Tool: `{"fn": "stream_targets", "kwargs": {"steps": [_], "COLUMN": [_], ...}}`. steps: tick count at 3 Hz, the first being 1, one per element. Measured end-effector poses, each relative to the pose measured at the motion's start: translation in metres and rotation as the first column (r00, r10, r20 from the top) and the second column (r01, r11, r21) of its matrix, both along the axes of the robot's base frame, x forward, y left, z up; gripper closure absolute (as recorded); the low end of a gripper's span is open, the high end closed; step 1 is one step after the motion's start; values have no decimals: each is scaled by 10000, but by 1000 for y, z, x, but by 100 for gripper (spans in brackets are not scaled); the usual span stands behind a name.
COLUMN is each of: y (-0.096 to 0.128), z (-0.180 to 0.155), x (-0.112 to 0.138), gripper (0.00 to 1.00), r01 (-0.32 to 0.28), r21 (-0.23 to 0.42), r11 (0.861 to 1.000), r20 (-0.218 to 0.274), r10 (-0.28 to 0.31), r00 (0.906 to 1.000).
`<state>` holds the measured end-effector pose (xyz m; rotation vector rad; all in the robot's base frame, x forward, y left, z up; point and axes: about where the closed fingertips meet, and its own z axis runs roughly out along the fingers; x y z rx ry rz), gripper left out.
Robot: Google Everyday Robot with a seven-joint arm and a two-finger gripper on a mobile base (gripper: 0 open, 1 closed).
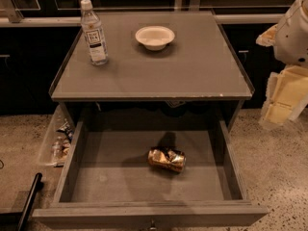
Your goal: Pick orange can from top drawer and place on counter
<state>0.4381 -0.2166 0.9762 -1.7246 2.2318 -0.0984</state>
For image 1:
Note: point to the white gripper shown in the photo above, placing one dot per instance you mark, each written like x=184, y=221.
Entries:
x=293, y=38

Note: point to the crushed orange soda can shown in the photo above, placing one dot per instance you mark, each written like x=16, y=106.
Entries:
x=167, y=157

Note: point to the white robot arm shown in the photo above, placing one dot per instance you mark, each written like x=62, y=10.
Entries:
x=287, y=91

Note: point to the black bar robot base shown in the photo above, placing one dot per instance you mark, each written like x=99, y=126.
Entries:
x=15, y=219

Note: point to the grey cabinet with counter top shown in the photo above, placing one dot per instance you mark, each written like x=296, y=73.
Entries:
x=198, y=65

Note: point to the open grey top drawer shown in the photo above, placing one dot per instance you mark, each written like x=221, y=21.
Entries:
x=107, y=181

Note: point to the white paper bowl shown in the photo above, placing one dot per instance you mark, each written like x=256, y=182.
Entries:
x=154, y=38

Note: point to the clear plastic tea bottle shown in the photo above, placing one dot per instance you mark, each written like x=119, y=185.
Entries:
x=93, y=32

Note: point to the clear plastic bin with snacks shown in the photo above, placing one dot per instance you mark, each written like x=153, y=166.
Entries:
x=57, y=141

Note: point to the metal drawer handle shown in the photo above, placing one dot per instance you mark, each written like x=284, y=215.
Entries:
x=152, y=226

